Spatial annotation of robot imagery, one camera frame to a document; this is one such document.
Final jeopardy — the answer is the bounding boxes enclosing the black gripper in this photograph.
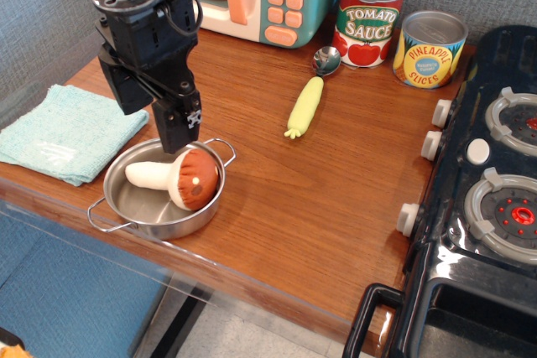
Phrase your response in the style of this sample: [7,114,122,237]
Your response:
[92,0,202,154]

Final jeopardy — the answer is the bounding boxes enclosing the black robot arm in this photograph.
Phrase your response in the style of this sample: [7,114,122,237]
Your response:
[92,0,203,153]

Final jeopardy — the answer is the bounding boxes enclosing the small steel pot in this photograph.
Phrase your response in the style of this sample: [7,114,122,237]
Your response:
[86,138,237,241]

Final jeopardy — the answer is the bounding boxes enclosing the plush brown mushroom toy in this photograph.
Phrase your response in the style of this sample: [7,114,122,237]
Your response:
[125,148,219,211]

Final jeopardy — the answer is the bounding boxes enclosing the light teal folded cloth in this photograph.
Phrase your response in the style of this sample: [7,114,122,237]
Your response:
[1,85,149,186]

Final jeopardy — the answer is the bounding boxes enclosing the tomato sauce can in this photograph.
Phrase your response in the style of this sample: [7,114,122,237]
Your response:
[332,0,404,68]

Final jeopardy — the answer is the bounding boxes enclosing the pineapple slices can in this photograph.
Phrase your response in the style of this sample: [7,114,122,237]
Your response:
[393,10,468,89]

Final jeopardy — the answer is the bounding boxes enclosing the black toy stove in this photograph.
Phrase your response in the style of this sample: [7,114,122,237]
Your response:
[343,25,536,357]

